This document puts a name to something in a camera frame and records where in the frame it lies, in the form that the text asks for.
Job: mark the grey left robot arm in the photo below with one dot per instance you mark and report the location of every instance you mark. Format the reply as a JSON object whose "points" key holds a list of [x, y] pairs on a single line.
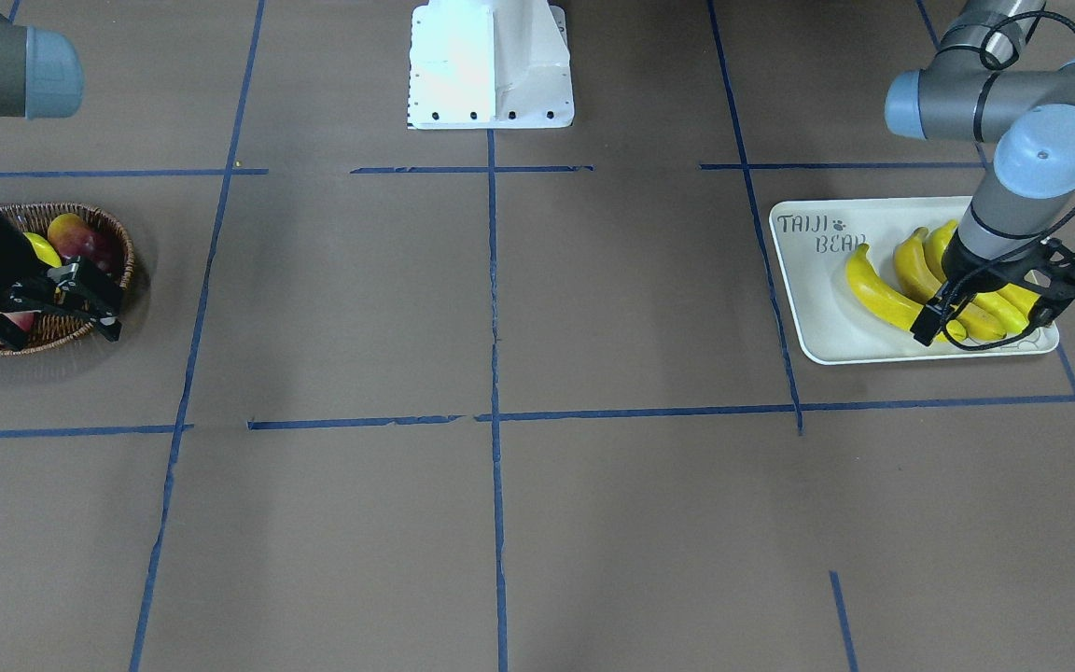
{"points": [[1004, 75]]}

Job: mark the pale yellow-pink apple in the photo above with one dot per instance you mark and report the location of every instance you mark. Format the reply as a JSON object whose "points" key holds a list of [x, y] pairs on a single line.
{"points": [[24, 320]]}

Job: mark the brown wicker basket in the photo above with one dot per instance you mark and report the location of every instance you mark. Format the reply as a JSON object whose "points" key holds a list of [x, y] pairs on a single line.
{"points": [[35, 217]]}

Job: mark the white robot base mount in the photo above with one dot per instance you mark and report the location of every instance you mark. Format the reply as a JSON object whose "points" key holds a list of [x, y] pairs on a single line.
{"points": [[489, 65]]}

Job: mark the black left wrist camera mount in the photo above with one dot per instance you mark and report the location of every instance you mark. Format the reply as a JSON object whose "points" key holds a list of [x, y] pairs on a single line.
{"points": [[1049, 271]]}

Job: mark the white bear print tray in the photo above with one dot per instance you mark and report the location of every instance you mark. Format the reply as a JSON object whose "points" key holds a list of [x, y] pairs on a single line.
{"points": [[814, 240]]}

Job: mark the small yellow banana piece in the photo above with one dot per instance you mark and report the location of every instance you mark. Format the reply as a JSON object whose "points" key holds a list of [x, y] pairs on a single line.
{"points": [[43, 250]]}

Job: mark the yellow banana basket edge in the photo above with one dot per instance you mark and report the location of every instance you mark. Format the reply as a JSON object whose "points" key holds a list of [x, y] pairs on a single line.
{"points": [[886, 303]]}

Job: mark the red mango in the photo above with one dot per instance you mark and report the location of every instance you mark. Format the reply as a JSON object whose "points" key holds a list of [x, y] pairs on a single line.
{"points": [[72, 236]]}

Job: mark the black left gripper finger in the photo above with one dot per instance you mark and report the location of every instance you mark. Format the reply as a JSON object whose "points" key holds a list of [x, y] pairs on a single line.
{"points": [[931, 322]]}

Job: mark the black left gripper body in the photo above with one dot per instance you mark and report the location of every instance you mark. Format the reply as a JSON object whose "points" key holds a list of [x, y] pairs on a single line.
{"points": [[970, 272]]}

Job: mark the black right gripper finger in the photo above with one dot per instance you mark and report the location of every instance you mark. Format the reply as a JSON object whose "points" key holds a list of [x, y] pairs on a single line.
{"points": [[65, 319], [81, 287]]}

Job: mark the yellow banana long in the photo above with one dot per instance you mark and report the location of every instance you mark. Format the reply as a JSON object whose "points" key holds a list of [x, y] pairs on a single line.
{"points": [[1005, 312]]}

